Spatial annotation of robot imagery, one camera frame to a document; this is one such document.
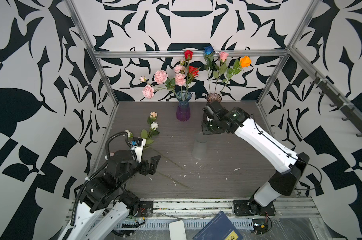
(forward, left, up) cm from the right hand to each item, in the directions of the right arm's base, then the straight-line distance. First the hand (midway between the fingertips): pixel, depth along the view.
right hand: (205, 127), depth 75 cm
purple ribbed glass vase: (+25, +11, -18) cm, 33 cm away
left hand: (-13, +25, +1) cm, 28 cm away
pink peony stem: (+21, +22, +12) cm, 33 cm away
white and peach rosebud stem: (+14, +32, -23) cm, 42 cm away
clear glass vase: (-3, +2, -15) cm, 15 cm away
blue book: (-39, -5, -24) cm, 46 cm away
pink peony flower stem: (+29, +12, +8) cm, 32 cm away
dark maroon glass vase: (+27, -9, -5) cm, 29 cm away
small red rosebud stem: (-18, +16, -25) cm, 35 cm away
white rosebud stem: (+10, +46, -21) cm, 51 cm away
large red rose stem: (+38, +4, +6) cm, 39 cm away
